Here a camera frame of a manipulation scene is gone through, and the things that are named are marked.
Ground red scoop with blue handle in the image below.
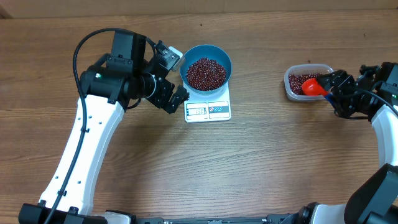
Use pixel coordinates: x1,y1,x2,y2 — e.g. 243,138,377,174
302,78,333,105

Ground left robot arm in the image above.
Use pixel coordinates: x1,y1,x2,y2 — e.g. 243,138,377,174
18,28,189,223

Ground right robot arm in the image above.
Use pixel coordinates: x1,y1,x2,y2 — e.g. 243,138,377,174
297,62,397,223

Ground red beans in bowl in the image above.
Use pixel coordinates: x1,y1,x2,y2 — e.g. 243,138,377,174
185,57,227,91

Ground white digital kitchen scale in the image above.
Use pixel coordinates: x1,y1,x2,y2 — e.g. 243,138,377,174
183,83,232,123

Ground blue metal bowl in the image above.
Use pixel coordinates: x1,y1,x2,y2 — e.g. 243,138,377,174
179,44,233,95

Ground clear plastic container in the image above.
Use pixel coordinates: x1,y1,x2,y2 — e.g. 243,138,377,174
284,63,334,101

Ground red beans in container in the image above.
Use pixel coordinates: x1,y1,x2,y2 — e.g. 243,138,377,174
288,73,320,95

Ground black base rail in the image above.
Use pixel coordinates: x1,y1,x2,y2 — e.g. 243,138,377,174
105,202,354,224

